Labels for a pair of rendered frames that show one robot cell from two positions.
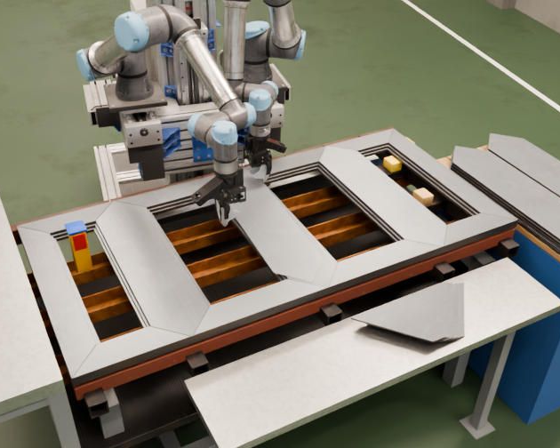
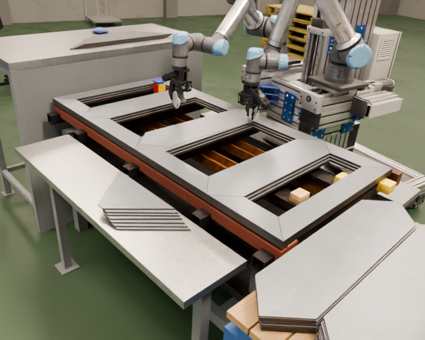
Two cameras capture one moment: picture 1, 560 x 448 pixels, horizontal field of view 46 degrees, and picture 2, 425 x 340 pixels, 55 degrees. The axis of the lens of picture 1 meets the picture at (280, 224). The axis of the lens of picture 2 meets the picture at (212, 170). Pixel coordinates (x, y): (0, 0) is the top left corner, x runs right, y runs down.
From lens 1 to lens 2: 2.28 m
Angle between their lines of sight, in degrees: 61
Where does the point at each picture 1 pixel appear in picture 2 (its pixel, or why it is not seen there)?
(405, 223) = (231, 176)
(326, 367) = (79, 172)
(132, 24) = not seen: outside the picture
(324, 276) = (146, 147)
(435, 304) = (143, 204)
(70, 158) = not seen: hidden behind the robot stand
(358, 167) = (302, 154)
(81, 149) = not seen: hidden behind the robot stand
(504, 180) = (357, 233)
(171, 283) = (127, 108)
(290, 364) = (81, 160)
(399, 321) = (119, 189)
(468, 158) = (381, 210)
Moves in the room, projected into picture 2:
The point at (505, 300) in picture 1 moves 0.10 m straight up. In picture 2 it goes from (173, 256) to (173, 231)
